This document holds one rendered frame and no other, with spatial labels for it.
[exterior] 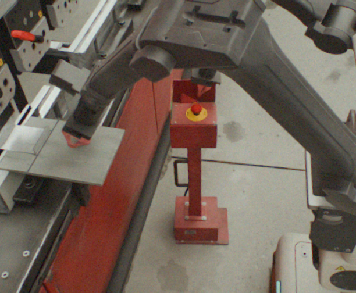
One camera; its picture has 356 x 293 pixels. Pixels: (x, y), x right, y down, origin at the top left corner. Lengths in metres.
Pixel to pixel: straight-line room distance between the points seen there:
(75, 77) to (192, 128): 0.62
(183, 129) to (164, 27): 0.97
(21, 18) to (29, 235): 0.51
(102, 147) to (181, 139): 0.46
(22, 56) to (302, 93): 0.74
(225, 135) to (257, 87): 1.97
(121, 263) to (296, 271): 0.75
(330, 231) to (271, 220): 1.16
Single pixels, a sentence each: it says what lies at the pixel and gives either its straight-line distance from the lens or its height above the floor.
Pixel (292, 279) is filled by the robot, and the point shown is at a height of 0.28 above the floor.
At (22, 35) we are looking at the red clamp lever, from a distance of 1.04.
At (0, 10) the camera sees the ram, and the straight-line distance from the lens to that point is 1.04.
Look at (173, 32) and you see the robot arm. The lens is 0.47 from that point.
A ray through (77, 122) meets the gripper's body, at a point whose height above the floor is 1.12.
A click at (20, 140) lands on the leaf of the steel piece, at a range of 1.16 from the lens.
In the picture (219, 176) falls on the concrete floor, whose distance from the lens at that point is 2.27.
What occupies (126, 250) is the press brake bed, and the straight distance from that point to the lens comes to 2.00.
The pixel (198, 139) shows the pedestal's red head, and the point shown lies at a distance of 1.47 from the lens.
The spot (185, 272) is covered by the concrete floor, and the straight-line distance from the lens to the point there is 1.98.
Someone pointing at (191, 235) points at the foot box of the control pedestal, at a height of 0.06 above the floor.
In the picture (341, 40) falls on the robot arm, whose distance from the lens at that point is 1.01.
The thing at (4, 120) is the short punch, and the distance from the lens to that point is 1.13.
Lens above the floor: 1.78
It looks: 47 degrees down
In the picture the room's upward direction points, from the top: 4 degrees counter-clockwise
